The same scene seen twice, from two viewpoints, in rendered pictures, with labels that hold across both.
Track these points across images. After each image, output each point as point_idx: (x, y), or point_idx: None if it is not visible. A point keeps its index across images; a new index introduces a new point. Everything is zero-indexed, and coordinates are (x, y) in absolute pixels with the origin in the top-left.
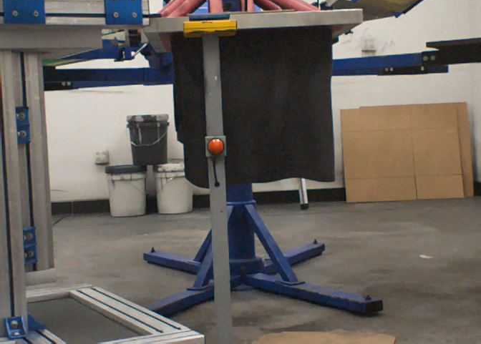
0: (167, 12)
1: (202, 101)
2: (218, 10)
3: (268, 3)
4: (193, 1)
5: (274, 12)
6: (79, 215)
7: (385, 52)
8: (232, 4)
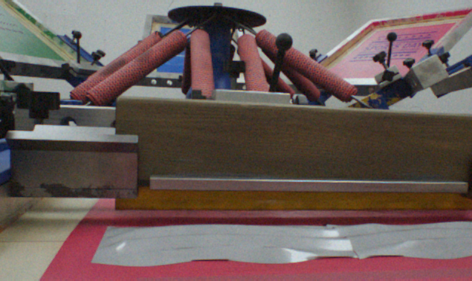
0: (123, 60)
1: None
2: (206, 68)
3: (261, 61)
4: (165, 49)
5: (430, 120)
6: None
7: (294, 96)
8: (221, 59)
